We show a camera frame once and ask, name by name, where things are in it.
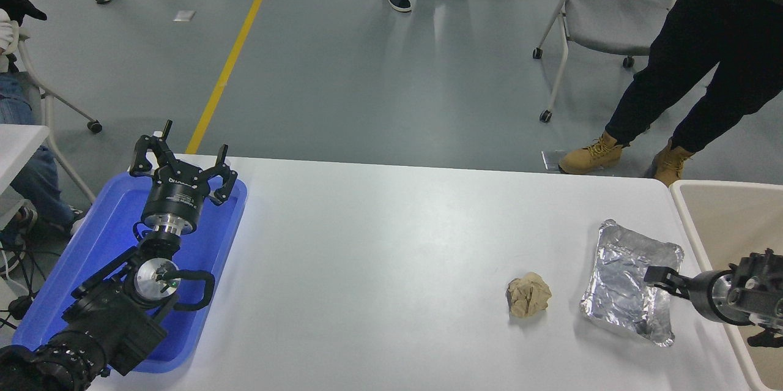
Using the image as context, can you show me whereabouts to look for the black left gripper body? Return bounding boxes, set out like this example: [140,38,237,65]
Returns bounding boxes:
[142,165,212,228]

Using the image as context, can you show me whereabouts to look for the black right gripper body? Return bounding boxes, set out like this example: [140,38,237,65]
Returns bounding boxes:
[690,271,725,321]

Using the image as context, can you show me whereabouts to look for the silver foil tray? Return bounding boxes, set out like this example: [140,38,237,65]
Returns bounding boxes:
[579,218,685,348]

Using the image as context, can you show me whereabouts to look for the large pale bin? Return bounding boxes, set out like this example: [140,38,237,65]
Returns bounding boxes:
[669,180,783,391]

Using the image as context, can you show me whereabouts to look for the blue plastic tray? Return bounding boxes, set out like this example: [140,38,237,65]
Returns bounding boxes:
[11,171,248,374]

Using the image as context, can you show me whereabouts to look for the white-framed chair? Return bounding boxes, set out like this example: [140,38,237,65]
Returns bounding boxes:
[15,36,103,205]

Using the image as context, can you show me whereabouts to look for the crumpled tan paper ball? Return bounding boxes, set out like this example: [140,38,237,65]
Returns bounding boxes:
[506,272,552,319]

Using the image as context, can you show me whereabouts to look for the white side table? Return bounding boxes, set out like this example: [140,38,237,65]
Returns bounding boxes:
[0,125,50,196]

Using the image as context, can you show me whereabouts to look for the grey office chair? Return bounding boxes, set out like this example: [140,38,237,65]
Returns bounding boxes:
[531,0,701,124]

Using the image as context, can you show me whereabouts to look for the black cables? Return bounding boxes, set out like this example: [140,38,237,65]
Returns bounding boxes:
[0,241,37,330]

